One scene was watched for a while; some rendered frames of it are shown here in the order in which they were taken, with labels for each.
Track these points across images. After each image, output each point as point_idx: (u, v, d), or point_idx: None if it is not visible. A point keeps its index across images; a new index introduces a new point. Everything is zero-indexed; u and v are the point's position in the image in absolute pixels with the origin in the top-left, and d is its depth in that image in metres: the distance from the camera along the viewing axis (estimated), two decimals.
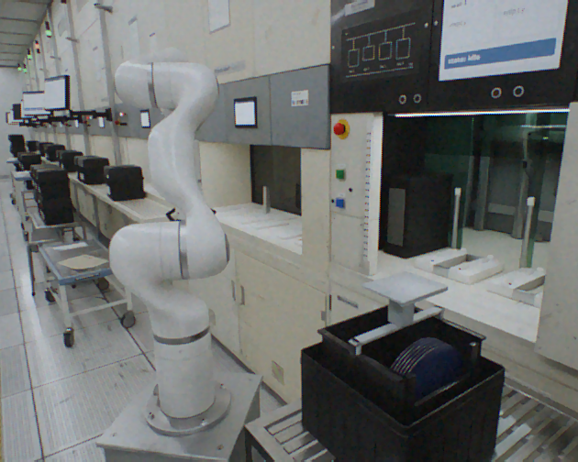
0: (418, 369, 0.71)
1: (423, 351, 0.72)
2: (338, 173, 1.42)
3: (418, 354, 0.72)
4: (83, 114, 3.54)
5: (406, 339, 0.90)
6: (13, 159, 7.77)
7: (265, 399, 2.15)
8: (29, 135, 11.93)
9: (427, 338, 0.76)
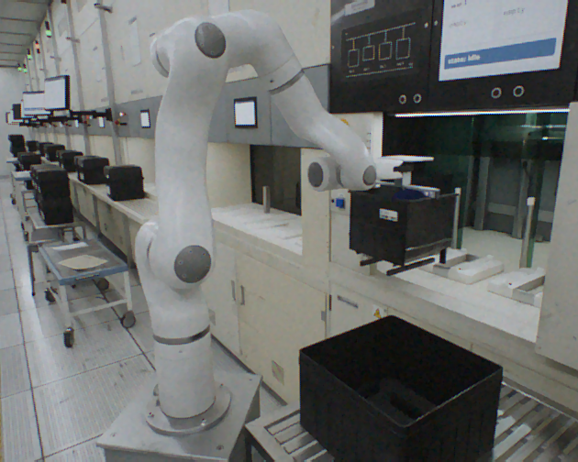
0: None
1: None
2: None
3: None
4: (83, 114, 3.54)
5: None
6: (13, 159, 7.77)
7: (265, 399, 2.15)
8: (29, 135, 11.93)
9: (405, 189, 1.24)
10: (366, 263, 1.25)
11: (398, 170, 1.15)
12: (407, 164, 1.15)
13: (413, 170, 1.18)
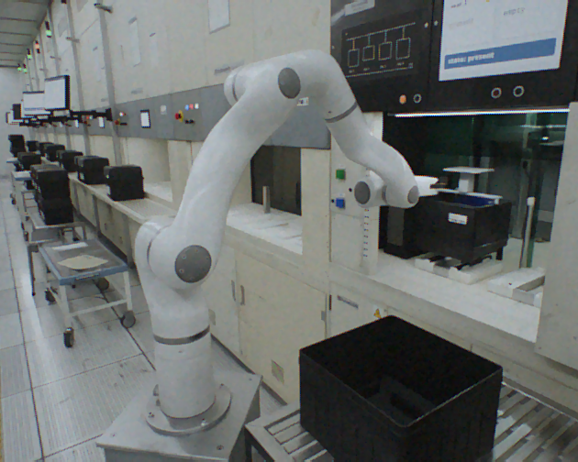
0: None
1: None
2: (338, 173, 1.42)
3: (483, 198, 1.41)
4: (83, 114, 3.54)
5: None
6: (13, 159, 7.77)
7: (265, 399, 2.15)
8: (29, 135, 11.93)
9: (467, 195, 1.43)
10: (432, 260, 1.43)
11: (433, 187, 1.25)
12: (441, 181, 1.25)
13: (446, 186, 1.28)
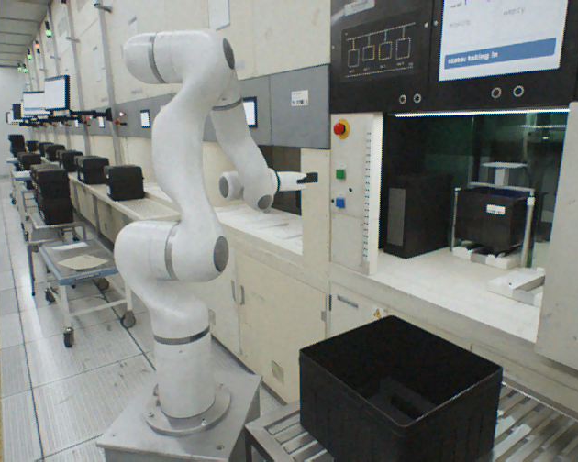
0: None
1: (516, 189, 1.53)
2: (338, 173, 1.42)
3: None
4: (83, 114, 3.54)
5: None
6: (13, 159, 7.77)
7: (265, 399, 2.15)
8: (29, 135, 11.93)
9: (501, 189, 1.55)
10: (469, 248, 1.55)
11: (303, 182, 1.33)
12: (310, 176, 1.34)
13: (317, 181, 1.36)
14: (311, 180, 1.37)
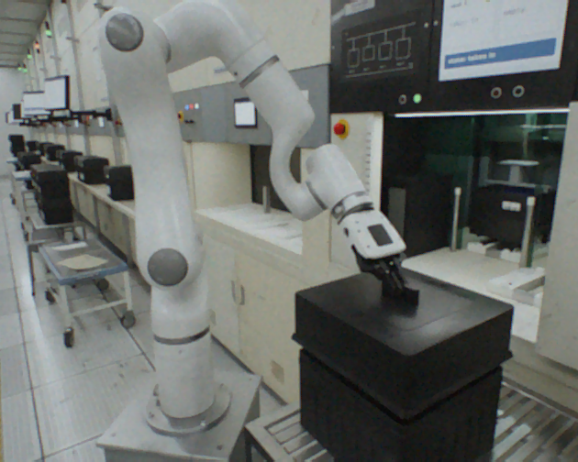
0: None
1: (530, 186, 1.59)
2: None
3: None
4: (83, 114, 3.54)
5: None
6: (13, 159, 7.77)
7: (265, 399, 2.15)
8: (29, 135, 11.93)
9: (516, 186, 1.61)
10: (484, 244, 1.61)
11: (393, 261, 0.78)
12: (397, 276, 0.79)
13: None
14: (395, 287, 0.76)
